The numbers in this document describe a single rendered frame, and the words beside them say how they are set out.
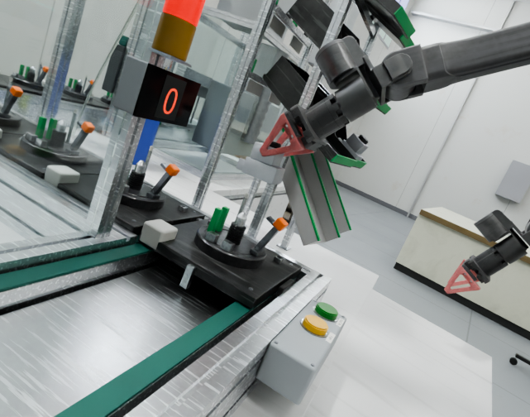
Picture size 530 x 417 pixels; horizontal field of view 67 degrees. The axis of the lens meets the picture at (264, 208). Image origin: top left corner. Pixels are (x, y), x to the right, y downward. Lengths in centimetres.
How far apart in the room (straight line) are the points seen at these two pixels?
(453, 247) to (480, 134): 662
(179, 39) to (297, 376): 48
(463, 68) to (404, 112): 1122
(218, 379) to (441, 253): 491
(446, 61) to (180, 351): 55
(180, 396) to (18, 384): 15
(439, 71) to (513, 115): 1099
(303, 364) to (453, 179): 1103
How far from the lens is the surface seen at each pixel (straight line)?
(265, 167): 70
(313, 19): 101
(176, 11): 60
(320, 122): 67
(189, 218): 88
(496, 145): 1155
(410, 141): 1174
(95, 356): 52
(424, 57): 69
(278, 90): 99
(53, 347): 52
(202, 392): 45
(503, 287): 532
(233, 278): 67
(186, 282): 67
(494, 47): 71
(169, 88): 60
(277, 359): 57
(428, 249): 531
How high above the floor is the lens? 124
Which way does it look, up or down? 13 degrees down
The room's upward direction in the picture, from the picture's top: 22 degrees clockwise
